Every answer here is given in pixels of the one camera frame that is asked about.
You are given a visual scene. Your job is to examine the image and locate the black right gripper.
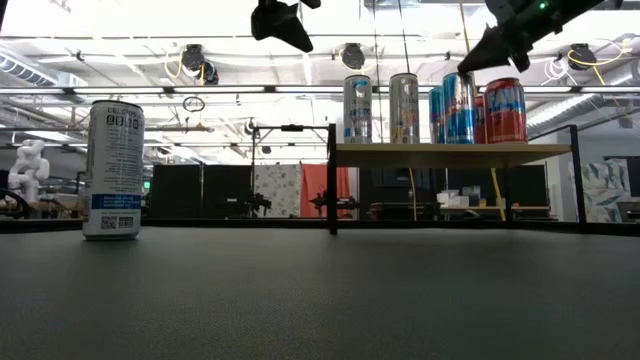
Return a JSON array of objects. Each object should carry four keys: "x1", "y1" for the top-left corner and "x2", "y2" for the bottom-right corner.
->
[{"x1": 457, "y1": 0, "x2": 606, "y2": 75}]

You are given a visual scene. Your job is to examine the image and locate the red Fanta can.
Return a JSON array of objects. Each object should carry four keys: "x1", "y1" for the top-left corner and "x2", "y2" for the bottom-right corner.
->
[
  {"x1": 473, "y1": 95, "x2": 487, "y2": 146},
  {"x1": 483, "y1": 77, "x2": 529, "y2": 146}
]

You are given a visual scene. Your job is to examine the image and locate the white-lidded slim can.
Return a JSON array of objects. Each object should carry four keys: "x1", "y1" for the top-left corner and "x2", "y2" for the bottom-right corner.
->
[{"x1": 442, "y1": 71, "x2": 477, "y2": 146}]

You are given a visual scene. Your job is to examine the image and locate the blue soda can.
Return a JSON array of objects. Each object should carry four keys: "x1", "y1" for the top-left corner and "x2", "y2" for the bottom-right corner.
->
[{"x1": 428, "y1": 86, "x2": 446, "y2": 146}]

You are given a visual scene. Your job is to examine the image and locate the white Celsius can yellow band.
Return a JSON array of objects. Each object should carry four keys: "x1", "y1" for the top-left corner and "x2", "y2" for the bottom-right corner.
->
[{"x1": 388, "y1": 72, "x2": 421, "y2": 145}]

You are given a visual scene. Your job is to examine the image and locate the silver Celsius Arctic Vibe can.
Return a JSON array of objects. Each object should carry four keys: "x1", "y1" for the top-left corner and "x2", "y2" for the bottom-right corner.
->
[{"x1": 342, "y1": 74, "x2": 374, "y2": 145}]

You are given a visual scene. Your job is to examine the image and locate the white Celsius can blue band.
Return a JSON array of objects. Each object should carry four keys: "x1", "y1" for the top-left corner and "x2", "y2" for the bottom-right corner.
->
[{"x1": 81, "y1": 101, "x2": 146, "y2": 243}]

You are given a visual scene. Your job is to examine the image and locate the long ceiling light fixture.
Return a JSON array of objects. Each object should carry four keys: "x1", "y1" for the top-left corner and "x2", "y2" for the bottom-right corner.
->
[{"x1": 0, "y1": 84, "x2": 640, "y2": 96}]

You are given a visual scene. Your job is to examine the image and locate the white storage boxes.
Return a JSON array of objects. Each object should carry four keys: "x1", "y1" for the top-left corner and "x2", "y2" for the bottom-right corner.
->
[{"x1": 437, "y1": 189, "x2": 474, "y2": 209}]

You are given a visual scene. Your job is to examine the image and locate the orange cloth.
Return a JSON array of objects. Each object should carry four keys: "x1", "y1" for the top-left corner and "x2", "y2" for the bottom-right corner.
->
[{"x1": 299, "y1": 163, "x2": 351, "y2": 220}]

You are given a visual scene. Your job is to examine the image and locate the floral patterned cloth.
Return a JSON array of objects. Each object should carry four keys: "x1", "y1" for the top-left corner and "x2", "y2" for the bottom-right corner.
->
[{"x1": 253, "y1": 164, "x2": 303, "y2": 219}]

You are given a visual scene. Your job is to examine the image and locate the leaf patterned cloth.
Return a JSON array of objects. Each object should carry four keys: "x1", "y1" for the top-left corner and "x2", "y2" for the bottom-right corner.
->
[{"x1": 569, "y1": 158, "x2": 632, "y2": 225}]

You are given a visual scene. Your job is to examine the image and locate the black partition panel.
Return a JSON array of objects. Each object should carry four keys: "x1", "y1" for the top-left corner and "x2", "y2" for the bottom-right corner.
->
[
  {"x1": 202, "y1": 163, "x2": 254, "y2": 220},
  {"x1": 151, "y1": 164, "x2": 203, "y2": 220}
]

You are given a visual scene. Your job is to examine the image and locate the black table mat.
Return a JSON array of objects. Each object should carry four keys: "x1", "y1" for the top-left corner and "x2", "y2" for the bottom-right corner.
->
[{"x1": 0, "y1": 227, "x2": 640, "y2": 360}]

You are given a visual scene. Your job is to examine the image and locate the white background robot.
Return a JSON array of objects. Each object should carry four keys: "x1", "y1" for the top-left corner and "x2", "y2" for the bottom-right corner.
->
[{"x1": 7, "y1": 138, "x2": 51, "y2": 206}]

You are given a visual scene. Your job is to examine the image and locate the black ceiling cable reel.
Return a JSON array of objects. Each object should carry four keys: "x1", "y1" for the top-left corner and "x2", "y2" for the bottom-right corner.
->
[
  {"x1": 179, "y1": 43, "x2": 221, "y2": 86},
  {"x1": 341, "y1": 42, "x2": 367, "y2": 71},
  {"x1": 567, "y1": 43, "x2": 599, "y2": 71}
]

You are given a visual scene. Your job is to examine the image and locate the black camera stand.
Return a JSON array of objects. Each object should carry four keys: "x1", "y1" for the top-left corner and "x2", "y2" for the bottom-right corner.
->
[{"x1": 249, "y1": 123, "x2": 329, "y2": 220}]

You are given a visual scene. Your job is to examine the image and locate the wooden shelf black frame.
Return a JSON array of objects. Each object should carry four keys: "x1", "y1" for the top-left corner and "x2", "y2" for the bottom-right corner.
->
[{"x1": 326, "y1": 123, "x2": 588, "y2": 237}]

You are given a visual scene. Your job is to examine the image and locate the black hanging ring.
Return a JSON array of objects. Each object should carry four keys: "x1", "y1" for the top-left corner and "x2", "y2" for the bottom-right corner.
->
[{"x1": 181, "y1": 96, "x2": 207, "y2": 114}]

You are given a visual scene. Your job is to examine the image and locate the yellow extension cable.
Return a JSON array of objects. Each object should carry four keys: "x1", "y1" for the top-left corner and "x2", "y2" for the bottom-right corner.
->
[{"x1": 457, "y1": 0, "x2": 507, "y2": 222}]

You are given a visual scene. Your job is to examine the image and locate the black aluminium table frame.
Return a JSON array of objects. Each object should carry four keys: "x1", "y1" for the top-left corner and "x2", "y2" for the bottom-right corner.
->
[{"x1": 0, "y1": 217, "x2": 640, "y2": 237}]

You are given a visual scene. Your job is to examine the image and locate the black curved hose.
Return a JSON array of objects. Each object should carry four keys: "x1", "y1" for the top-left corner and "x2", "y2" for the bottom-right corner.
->
[{"x1": 0, "y1": 187, "x2": 30, "y2": 220}]

